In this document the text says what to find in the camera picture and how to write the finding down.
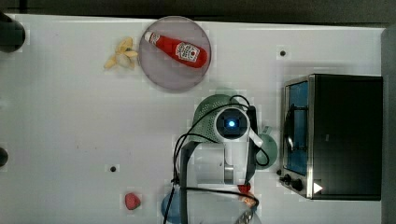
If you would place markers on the green plastic strainer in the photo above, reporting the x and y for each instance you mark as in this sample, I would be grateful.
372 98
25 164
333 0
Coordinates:
205 113

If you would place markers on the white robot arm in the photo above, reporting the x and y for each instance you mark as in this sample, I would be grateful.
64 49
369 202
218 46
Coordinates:
211 166

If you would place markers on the pale purple round plate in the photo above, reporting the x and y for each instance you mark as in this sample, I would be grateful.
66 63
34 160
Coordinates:
162 69

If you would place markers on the red ketchup bottle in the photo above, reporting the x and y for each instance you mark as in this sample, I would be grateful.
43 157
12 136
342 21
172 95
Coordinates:
180 51

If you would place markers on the green plate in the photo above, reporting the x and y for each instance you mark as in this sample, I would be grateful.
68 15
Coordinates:
267 153

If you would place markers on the red toy strawberry by oven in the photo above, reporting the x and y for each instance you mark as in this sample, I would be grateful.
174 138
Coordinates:
244 188

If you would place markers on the peeled toy banana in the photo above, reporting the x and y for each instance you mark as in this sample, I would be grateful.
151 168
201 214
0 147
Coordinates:
124 55

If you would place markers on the toy orange slice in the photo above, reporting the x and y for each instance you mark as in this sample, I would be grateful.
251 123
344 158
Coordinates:
250 201

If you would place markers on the blue bowl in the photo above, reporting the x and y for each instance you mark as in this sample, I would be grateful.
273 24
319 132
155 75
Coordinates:
170 207

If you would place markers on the black toaster oven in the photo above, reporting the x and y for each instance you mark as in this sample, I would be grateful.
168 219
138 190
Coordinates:
332 137

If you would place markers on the black cylinder cup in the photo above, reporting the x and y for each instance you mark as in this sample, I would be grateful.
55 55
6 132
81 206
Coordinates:
12 34

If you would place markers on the dark round post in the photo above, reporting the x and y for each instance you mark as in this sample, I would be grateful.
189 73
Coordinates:
3 157

